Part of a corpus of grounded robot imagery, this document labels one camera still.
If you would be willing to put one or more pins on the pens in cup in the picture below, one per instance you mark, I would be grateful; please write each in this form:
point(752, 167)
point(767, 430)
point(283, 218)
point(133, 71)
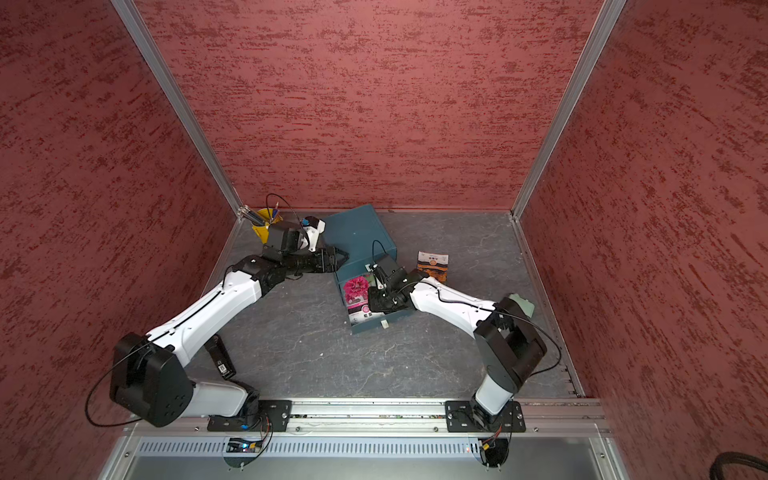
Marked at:
point(260, 218)

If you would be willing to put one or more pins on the corner aluminium post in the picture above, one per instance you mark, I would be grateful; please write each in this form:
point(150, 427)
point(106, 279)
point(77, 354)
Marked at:
point(604, 24)
point(131, 18)

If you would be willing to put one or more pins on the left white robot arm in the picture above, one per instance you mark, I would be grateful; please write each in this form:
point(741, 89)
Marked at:
point(148, 376)

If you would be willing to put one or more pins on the teal drawer cabinet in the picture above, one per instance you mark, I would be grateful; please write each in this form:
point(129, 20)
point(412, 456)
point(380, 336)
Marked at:
point(361, 234)

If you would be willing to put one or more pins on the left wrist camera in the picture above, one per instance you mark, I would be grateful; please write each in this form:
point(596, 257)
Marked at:
point(311, 237)

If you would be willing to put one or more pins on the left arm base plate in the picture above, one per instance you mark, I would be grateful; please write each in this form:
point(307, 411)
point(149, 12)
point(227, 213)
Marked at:
point(264, 415)

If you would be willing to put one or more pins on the right corner aluminium post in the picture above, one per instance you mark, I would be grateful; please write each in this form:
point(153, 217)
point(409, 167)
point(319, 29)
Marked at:
point(604, 24)

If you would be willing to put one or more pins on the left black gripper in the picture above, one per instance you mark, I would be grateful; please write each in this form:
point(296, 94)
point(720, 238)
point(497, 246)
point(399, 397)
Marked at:
point(322, 256)

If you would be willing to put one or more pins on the teal drawer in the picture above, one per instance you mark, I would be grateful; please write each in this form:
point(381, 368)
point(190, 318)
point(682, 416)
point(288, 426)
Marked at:
point(379, 321)

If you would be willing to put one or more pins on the yellow pen cup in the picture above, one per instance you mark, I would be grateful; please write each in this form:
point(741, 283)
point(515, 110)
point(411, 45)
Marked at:
point(262, 233)

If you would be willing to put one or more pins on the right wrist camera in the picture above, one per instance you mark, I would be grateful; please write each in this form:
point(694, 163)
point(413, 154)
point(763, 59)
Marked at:
point(388, 273)

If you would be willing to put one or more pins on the pink flower seed bag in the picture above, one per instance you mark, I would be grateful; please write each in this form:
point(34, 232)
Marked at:
point(355, 294)

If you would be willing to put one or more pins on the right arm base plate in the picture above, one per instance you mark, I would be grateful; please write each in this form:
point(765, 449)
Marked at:
point(467, 416)

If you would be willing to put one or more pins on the green pencil sharpener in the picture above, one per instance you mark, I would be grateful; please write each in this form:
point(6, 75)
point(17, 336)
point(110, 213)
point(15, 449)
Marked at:
point(525, 305)

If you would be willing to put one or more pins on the left corner aluminium post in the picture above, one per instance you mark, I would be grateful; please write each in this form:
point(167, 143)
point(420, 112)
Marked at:
point(131, 18)

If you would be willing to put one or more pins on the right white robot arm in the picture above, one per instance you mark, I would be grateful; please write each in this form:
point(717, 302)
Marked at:
point(510, 345)

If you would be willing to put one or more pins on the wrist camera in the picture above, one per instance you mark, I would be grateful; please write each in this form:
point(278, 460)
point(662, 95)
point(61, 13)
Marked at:
point(388, 273)
point(311, 237)

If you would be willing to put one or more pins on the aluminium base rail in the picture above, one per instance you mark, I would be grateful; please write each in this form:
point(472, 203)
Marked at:
point(382, 428)

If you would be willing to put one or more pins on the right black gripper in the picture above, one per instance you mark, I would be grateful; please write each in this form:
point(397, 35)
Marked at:
point(375, 304)

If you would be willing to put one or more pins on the orange flower seed bag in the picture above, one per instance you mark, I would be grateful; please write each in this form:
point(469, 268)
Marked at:
point(433, 264)

